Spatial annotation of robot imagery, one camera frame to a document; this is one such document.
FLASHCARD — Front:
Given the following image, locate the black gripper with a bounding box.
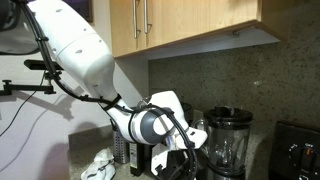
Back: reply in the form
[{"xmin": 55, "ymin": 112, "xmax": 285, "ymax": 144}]
[{"xmin": 163, "ymin": 151, "xmax": 191, "ymax": 180}]

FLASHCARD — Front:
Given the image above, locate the blender with glass jar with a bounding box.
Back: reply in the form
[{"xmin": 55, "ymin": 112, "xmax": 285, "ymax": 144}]
[{"xmin": 192, "ymin": 105, "xmax": 254, "ymax": 180}]

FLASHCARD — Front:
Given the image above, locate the dark glass bottle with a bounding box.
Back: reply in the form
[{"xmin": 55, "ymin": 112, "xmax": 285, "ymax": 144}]
[{"xmin": 128, "ymin": 142, "xmax": 146, "ymax": 178}]

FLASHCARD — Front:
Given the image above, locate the perforated steel utensil holder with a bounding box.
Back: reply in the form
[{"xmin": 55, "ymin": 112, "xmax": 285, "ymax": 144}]
[{"xmin": 112, "ymin": 128, "xmax": 131, "ymax": 164}]

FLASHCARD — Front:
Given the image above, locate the clear glass dome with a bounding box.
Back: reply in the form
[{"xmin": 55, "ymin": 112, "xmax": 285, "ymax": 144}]
[{"xmin": 135, "ymin": 96, "xmax": 152, "ymax": 110}]

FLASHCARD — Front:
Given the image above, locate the white crumpled cloth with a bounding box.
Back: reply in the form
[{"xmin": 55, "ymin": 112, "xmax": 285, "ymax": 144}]
[{"xmin": 80, "ymin": 148, "xmax": 117, "ymax": 180}]

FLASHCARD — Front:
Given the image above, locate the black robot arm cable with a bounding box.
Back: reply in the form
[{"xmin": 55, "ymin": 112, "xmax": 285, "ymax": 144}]
[{"xmin": 19, "ymin": 0, "xmax": 199, "ymax": 180}]

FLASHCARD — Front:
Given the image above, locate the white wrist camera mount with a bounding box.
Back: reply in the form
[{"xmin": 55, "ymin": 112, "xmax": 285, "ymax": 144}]
[{"xmin": 150, "ymin": 145, "xmax": 174, "ymax": 177}]

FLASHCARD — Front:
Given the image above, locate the wooden wall cabinet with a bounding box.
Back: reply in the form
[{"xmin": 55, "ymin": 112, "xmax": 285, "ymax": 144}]
[{"xmin": 109, "ymin": 0, "xmax": 293, "ymax": 60}]

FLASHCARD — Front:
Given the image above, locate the steel cabinet door handle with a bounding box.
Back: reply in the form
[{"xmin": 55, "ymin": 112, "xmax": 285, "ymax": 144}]
[
  {"xmin": 143, "ymin": 0, "xmax": 153, "ymax": 35},
  {"xmin": 132, "ymin": 0, "xmax": 142, "ymax": 40}
]

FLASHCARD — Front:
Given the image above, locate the thin black wall cable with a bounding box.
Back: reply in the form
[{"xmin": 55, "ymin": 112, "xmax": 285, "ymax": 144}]
[{"xmin": 0, "ymin": 74, "xmax": 46, "ymax": 138}]

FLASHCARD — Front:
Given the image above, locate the black wall bar camera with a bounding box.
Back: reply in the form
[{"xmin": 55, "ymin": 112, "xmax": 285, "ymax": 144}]
[{"xmin": 23, "ymin": 59, "xmax": 64, "ymax": 72}]

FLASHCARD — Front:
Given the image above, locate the dark framed wall picture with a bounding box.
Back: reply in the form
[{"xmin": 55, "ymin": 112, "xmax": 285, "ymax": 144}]
[{"xmin": 61, "ymin": 0, "xmax": 95, "ymax": 24}]

